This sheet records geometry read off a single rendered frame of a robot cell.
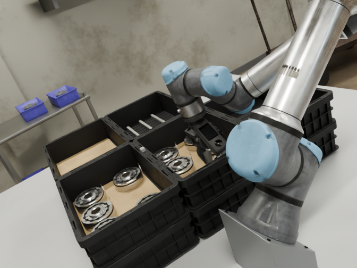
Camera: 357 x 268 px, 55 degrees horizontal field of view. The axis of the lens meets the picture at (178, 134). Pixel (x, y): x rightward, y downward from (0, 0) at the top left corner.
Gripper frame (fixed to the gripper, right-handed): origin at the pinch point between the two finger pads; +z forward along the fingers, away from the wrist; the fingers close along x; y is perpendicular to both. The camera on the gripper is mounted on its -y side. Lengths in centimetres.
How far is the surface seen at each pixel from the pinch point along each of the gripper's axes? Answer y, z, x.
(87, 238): -8.5, -13.1, 43.2
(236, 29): 269, 57, -197
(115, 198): 18.0, -1.8, 32.3
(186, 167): 8.0, -1.7, 8.2
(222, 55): 267, 75, -166
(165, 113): 64, 4, -10
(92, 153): 61, -1, 29
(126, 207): 10.0, -1.6, 31.2
